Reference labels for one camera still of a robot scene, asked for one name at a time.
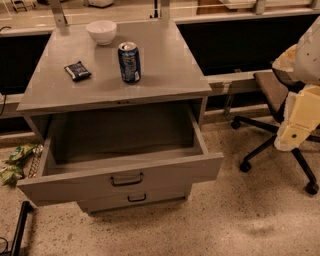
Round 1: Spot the brown snack bag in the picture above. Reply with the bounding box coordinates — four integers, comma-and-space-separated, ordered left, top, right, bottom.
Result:
28, 144, 44, 178

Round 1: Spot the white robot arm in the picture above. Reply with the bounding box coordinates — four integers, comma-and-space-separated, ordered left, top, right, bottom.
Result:
272, 17, 320, 151

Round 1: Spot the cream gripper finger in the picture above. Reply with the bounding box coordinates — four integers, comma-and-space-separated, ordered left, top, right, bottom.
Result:
274, 85, 320, 151

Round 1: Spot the grey lower drawer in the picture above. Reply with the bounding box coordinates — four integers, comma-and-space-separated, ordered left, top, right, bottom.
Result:
78, 187, 190, 214

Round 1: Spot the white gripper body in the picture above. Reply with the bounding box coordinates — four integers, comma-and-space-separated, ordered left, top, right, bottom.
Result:
281, 92, 297, 131

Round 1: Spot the open grey top drawer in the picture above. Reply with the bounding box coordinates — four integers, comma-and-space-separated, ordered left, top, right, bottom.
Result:
18, 102, 223, 206

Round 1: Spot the green chip bag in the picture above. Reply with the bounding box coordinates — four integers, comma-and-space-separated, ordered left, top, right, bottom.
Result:
6, 143, 36, 164
0, 165, 24, 186

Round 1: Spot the blue pepsi can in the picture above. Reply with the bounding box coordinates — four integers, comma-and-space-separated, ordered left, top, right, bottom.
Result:
118, 42, 141, 83

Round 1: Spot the grey drawer cabinet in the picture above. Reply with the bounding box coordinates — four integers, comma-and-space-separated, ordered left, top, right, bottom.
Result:
16, 20, 213, 215

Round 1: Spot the black office chair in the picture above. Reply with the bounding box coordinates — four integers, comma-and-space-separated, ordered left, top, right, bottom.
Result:
231, 69, 319, 195

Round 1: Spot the dark blue snack packet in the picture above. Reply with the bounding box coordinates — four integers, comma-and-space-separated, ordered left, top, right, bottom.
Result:
64, 61, 91, 82

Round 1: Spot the black metal stand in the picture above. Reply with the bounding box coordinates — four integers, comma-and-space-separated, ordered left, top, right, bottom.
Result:
9, 201, 33, 256

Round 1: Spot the white bowl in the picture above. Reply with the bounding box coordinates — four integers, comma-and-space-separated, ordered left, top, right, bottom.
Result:
86, 20, 117, 45

